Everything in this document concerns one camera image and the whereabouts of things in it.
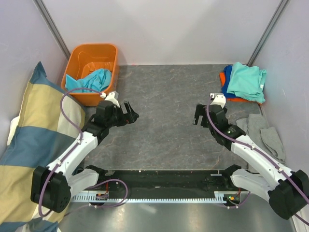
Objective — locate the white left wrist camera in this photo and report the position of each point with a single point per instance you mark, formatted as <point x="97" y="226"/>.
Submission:
<point x="112" y="97"/>

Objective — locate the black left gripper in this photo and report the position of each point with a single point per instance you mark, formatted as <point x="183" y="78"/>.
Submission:
<point x="130" y="117"/>

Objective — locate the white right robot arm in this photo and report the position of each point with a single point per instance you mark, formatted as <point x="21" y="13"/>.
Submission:
<point x="286" y="191"/>

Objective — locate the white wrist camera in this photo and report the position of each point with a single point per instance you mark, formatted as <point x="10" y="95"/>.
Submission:
<point x="112" y="97"/>
<point x="218" y="99"/>

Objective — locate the light blue t shirt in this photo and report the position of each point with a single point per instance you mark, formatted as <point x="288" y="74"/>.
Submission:
<point x="98" y="80"/>

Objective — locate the left aluminium corner post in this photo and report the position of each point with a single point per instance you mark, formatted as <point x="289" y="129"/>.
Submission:
<point x="52" y="27"/>

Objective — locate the white slotted cable duct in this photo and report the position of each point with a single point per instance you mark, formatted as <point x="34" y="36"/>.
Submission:
<point x="92" y="197"/>

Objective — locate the folded blue t shirt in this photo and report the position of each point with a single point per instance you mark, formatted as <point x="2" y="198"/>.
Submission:
<point x="227" y="73"/>

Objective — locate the striped blue beige pillow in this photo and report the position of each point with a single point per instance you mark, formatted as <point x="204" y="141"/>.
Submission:
<point x="48" y="124"/>

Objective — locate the right aluminium corner post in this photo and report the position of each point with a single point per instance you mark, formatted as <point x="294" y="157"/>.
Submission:
<point x="268" y="30"/>

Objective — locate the grey cloth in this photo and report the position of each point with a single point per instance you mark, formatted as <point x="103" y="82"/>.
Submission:
<point x="265" y="137"/>

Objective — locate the mint green t shirt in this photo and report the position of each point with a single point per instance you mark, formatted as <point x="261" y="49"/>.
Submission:
<point x="239" y="67"/>

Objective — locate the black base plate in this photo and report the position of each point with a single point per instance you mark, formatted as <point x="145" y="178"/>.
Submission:
<point x="165" y="183"/>

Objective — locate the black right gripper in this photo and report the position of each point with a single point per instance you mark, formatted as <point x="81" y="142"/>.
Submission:
<point x="200" y="111"/>

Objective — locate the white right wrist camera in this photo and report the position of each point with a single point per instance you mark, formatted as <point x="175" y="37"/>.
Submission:
<point x="218" y="99"/>

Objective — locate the folded orange t shirt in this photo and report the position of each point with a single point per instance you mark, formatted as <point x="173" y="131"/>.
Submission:
<point x="222" y="78"/>

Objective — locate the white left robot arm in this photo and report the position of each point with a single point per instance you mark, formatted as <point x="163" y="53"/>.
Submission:
<point x="54" y="185"/>

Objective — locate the aluminium corner post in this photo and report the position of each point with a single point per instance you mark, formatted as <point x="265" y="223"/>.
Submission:
<point x="268" y="30"/>
<point x="52" y="27"/>

